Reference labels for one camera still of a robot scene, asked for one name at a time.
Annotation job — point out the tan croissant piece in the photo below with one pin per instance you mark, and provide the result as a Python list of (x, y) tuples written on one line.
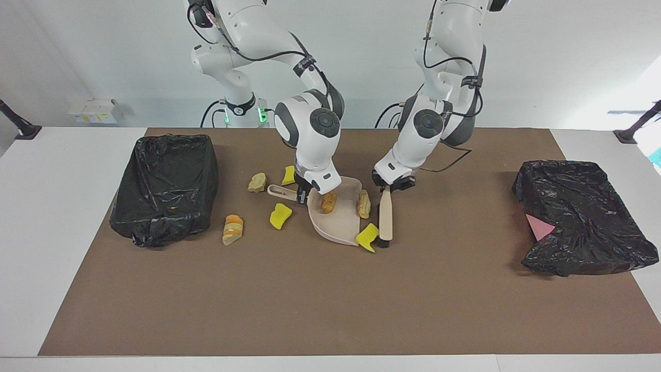
[(364, 204)]

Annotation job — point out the black stand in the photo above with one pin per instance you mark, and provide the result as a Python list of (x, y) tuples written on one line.
[(23, 129), (632, 132)]

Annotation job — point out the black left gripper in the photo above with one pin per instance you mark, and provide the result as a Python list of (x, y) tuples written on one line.
[(400, 183)]

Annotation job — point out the rounded yellow sponge piece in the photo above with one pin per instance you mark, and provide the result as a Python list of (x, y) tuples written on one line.
[(280, 216)]

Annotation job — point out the brown table mat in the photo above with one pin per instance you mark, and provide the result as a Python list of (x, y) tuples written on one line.
[(330, 299)]

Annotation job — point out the notched yellow sponge piece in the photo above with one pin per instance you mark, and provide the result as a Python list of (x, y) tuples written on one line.
[(367, 237)]

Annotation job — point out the beige plastic dustpan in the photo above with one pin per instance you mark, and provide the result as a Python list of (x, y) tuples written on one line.
[(341, 225)]

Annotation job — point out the teal object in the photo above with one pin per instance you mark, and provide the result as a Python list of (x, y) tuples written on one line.
[(657, 157)]

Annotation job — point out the pale bread chunk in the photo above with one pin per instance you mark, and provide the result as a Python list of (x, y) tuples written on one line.
[(256, 182)]

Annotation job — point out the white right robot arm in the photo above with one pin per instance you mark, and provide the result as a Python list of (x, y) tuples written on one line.
[(304, 129)]

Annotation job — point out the pink bin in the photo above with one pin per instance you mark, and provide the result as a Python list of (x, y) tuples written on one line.
[(539, 227)]

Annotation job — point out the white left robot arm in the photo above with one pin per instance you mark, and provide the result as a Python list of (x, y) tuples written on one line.
[(449, 51)]

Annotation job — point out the beige brush black bristles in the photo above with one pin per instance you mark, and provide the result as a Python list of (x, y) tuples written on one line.
[(386, 217)]

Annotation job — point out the black trash bag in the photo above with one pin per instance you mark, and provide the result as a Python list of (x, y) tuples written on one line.
[(588, 227)]

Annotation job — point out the white wall boxes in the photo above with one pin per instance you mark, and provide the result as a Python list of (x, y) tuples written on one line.
[(95, 110)]

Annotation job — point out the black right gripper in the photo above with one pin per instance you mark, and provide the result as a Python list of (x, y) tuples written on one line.
[(303, 185)]

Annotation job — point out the brown bread roll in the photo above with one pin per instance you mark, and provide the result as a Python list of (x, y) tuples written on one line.
[(329, 202)]

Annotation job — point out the small yellow sponge piece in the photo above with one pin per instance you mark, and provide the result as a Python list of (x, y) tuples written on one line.
[(288, 175)]

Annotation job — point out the black bag lined dark bin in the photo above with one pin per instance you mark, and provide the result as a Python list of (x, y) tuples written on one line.
[(165, 181)]

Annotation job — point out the striped orange bread piece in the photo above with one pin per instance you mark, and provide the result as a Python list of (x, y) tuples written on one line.
[(233, 230)]

